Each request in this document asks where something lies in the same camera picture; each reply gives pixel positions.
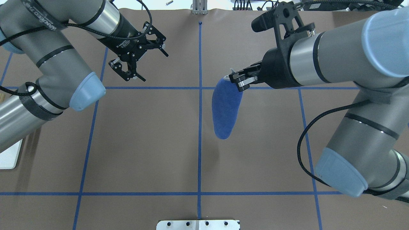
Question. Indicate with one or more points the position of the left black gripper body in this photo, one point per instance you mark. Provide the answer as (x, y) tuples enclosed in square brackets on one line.
[(124, 35)]

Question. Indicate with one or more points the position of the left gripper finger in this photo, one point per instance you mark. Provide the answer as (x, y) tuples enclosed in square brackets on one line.
[(153, 39), (125, 65)]

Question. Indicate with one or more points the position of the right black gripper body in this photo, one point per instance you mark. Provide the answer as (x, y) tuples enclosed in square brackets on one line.
[(277, 71)]

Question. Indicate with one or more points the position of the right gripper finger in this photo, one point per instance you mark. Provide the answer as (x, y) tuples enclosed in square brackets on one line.
[(244, 83), (248, 72)]

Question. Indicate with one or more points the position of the blue towel with grey trim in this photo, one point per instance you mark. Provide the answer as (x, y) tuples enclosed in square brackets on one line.
[(226, 100)]

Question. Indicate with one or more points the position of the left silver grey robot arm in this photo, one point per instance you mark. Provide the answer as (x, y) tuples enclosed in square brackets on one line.
[(34, 28)]

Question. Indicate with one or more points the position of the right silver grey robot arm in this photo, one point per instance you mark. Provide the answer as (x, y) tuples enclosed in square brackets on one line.
[(360, 158)]

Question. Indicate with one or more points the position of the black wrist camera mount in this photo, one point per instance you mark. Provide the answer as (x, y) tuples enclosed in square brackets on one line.
[(286, 22)]

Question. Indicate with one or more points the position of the aluminium frame post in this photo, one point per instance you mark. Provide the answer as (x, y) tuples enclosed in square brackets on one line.
[(199, 7)]

